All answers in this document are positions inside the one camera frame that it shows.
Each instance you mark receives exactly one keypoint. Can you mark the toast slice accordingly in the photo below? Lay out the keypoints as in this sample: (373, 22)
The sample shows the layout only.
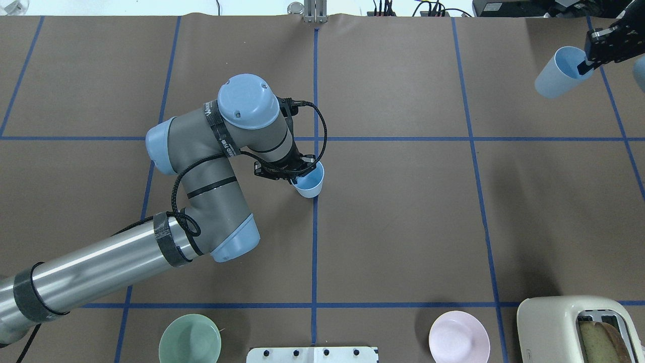
(602, 342)

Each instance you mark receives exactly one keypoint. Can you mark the blue cup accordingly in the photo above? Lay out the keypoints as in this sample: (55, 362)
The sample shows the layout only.
(310, 185)
(561, 73)

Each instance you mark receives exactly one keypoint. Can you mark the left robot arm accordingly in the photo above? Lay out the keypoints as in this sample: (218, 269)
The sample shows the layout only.
(207, 214)

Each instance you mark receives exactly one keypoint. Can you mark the aluminium frame post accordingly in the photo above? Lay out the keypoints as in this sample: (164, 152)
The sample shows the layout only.
(315, 11)

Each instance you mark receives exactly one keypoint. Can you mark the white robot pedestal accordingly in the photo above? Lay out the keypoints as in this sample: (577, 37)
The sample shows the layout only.
(314, 354)

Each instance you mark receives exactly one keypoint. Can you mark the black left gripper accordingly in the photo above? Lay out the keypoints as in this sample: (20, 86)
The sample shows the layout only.
(293, 165)

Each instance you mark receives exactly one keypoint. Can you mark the pink bowl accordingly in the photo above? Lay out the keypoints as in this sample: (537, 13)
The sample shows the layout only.
(458, 337)

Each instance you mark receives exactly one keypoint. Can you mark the green bowl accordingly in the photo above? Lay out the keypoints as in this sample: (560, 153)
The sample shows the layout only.
(190, 338)

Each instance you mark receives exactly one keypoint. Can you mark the cream toaster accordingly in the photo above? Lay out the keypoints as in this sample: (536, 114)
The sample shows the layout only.
(577, 328)

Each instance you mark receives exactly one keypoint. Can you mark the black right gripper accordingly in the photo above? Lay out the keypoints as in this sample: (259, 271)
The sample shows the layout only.
(616, 38)

